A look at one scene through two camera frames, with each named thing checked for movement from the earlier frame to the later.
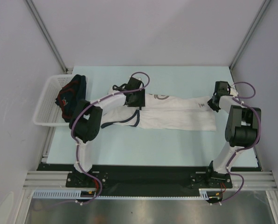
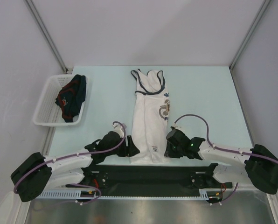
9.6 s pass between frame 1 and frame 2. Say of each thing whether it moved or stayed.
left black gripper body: moved
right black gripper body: moved
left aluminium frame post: stayed
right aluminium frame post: stayed
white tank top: moved
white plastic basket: stayed
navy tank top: stayed
